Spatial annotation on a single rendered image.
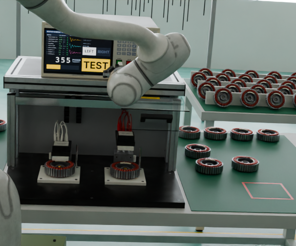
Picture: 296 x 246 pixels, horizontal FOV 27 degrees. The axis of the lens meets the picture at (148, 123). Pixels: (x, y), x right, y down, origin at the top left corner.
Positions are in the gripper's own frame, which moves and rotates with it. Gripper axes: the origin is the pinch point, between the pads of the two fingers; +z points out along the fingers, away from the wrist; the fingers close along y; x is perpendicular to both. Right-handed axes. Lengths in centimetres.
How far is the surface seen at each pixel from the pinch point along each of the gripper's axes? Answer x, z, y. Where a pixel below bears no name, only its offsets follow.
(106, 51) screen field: 3.8, 9.5, -4.9
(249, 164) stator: -40, 12, 55
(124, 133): -26.2, 4.1, 3.1
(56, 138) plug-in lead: -32.1, 13.5, -22.8
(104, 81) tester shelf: -7.0, 6.7, -5.3
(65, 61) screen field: -0.5, 9.5, -20.2
